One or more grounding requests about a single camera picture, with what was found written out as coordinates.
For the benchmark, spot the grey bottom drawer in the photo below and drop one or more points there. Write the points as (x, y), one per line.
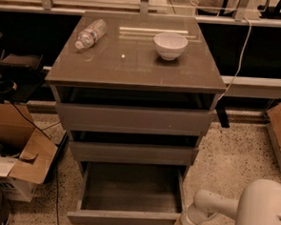
(129, 194)

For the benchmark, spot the grey drawer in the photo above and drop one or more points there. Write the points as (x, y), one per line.
(167, 113)
(136, 148)
(129, 194)

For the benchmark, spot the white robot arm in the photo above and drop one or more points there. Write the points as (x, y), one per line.
(259, 204)

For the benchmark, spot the grey middle drawer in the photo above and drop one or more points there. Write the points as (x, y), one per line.
(136, 148)

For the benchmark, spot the grey drawer cabinet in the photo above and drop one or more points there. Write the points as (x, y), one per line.
(125, 58)

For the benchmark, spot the grey top drawer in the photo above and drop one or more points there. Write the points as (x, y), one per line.
(167, 113)

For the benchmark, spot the open cardboard box left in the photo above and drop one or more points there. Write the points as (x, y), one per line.
(25, 153)

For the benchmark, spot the white ceramic bowl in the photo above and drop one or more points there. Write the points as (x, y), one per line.
(169, 45)

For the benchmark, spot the clear plastic water bottle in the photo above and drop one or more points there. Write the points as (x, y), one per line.
(89, 36)

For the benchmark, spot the black round device left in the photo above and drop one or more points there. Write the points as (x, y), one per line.
(3, 88)

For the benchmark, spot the dark tray on left shelf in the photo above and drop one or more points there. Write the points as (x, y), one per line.
(20, 66)

